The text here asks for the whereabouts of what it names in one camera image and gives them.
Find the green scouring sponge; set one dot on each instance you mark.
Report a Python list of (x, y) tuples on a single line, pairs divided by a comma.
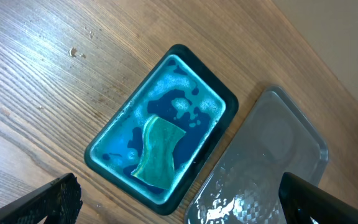
[(156, 166)]

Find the dark brown serving tray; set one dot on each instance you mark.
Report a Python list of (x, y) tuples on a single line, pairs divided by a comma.
[(276, 137)]

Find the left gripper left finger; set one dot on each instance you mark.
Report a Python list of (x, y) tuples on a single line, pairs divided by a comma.
[(58, 201)]

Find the black tub blue water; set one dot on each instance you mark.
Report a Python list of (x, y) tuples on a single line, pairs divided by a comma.
[(184, 91)]

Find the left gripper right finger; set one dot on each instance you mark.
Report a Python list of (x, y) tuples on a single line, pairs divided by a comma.
[(303, 202)]

